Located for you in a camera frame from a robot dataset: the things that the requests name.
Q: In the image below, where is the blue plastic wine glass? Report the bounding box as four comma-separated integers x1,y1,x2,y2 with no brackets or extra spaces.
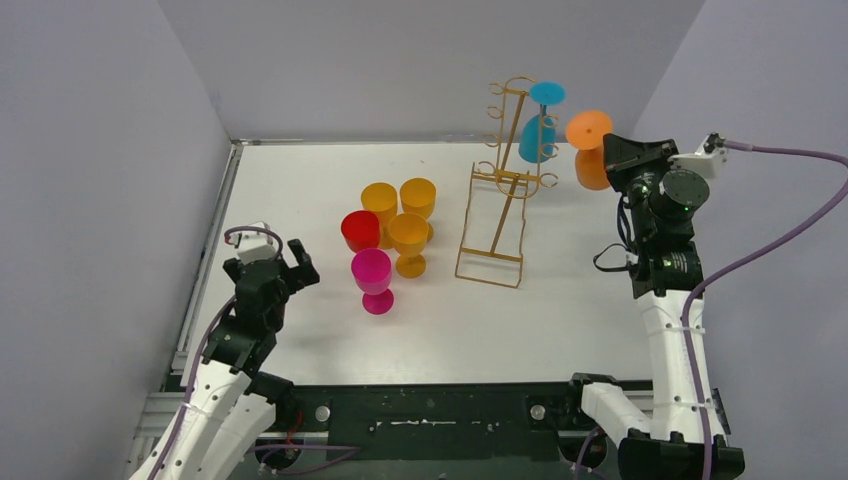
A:
519,82,566,164

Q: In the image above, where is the red plastic wine glass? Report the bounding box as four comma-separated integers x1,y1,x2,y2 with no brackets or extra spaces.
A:
340,210,381,253

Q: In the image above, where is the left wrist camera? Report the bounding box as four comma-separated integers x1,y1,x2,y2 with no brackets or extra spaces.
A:
224,221,282,264

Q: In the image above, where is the pink plastic wine glass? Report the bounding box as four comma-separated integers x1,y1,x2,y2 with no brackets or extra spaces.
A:
351,248,394,315

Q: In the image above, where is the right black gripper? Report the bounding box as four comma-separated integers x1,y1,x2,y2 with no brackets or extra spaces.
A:
608,135,686,236

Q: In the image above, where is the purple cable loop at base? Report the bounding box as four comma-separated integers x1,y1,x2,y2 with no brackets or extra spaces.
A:
251,443,362,477

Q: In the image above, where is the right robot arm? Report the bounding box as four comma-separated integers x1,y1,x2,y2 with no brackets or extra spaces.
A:
563,133,745,479

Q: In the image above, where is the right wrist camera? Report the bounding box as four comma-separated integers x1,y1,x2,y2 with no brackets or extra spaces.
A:
670,132,728,181

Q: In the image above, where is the yellow wine glass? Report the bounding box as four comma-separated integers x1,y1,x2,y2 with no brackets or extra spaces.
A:
388,213,429,279
399,178,437,243
360,182,398,250

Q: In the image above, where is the gold wire glass rack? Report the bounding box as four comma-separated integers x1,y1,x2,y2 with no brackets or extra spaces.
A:
453,76,559,289

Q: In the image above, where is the orange plastic wine glass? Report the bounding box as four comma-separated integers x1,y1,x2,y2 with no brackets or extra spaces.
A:
564,110,613,191

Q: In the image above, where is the yellow wine glass front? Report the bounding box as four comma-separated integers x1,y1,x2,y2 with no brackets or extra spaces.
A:
360,182,398,250

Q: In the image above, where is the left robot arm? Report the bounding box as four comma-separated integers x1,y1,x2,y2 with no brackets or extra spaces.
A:
132,226,320,479

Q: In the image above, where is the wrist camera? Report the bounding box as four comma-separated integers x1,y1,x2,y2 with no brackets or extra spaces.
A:
670,132,728,181
224,221,282,264

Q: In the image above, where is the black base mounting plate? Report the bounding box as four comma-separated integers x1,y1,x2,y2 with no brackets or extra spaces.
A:
287,381,617,468

